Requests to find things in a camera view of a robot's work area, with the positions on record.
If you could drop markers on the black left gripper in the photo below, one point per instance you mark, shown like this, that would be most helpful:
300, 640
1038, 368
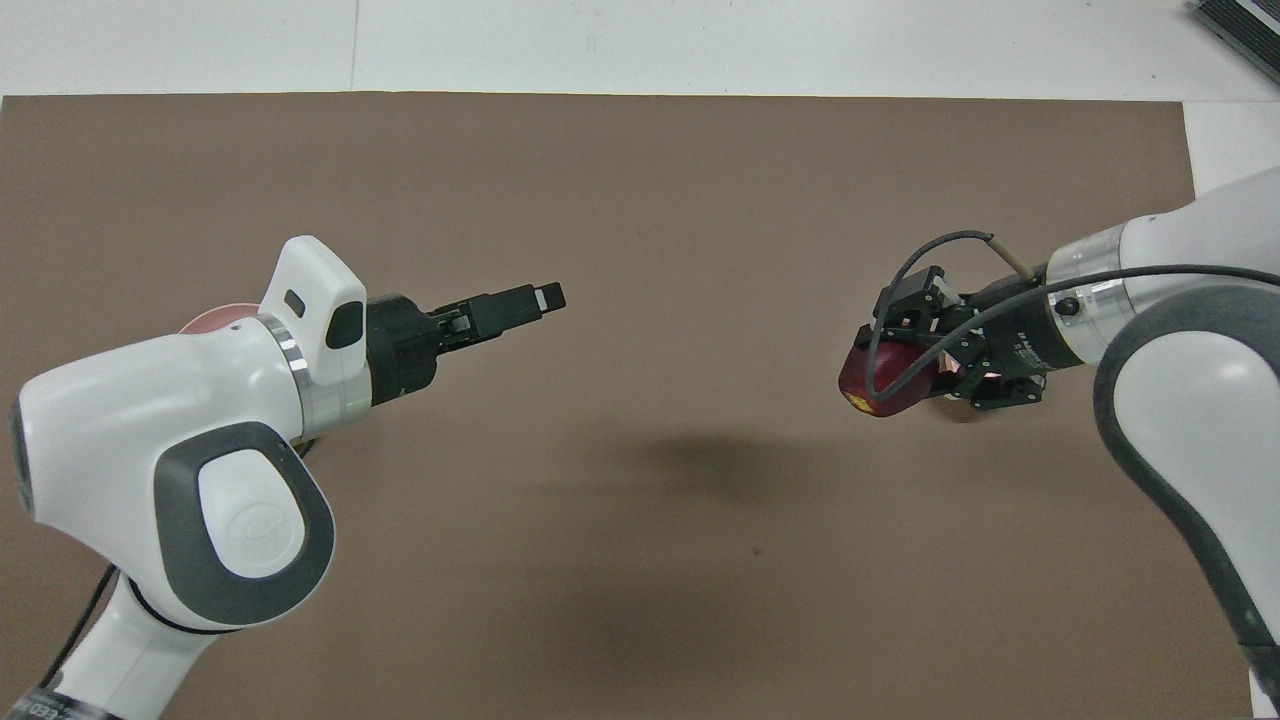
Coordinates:
400, 350

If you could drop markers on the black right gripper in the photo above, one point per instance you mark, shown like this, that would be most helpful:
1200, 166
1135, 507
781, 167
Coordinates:
1030, 325

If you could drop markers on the dark red apple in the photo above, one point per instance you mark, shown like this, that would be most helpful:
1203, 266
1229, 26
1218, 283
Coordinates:
860, 375

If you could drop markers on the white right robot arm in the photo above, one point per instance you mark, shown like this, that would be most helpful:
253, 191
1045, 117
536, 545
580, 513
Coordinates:
1200, 380

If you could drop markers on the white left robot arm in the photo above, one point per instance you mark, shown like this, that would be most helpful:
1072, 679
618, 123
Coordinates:
120, 420

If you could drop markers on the pink plate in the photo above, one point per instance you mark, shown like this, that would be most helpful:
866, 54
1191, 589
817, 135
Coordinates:
225, 318

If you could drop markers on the brown table mat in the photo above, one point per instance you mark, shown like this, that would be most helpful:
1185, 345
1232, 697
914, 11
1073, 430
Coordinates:
640, 200

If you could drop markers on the dark ribbed grille panel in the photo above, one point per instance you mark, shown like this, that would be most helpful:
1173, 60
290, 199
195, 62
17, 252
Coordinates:
1245, 22

